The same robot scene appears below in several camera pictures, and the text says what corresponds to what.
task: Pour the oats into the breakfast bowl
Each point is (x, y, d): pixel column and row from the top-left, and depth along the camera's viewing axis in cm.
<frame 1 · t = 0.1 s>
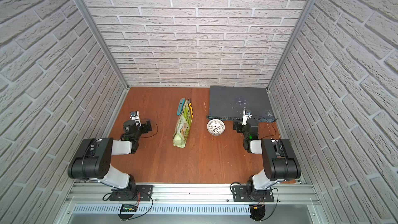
left hand: (139, 117, 94), fingers open
right hand: (239, 117, 95), fingers open
green oats bag: (183, 127, 83), point 15 cm above the table
dark grey network switch: (227, 103, 106), point 6 cm above the table
teal utility knife: (182, 102, 112), on the table
yellow handled pliers: (190, 104, 110), on the table

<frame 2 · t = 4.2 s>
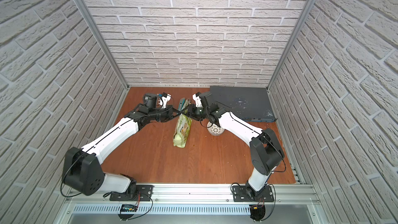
left hand: (180, 108, 80), fingers closed
right hand: (177, 116, 79), fingers open
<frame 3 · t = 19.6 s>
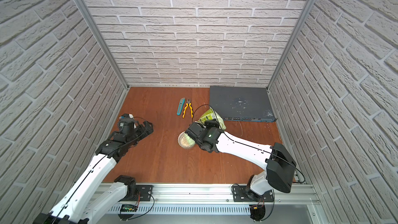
left hand: (145, 124, 79), fingers open
right hand: (213, 122, 77), fingers open
green oats bag: (211, 114, 83), point 20 cm above the table
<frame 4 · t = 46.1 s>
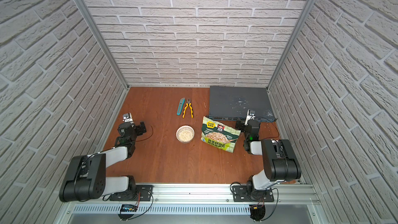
left hand: (131, 120, 90), fingers open
right hand: (242, 117, 94), fingers open
green oats bag: (219, 135, 82), point 13 cm above the table
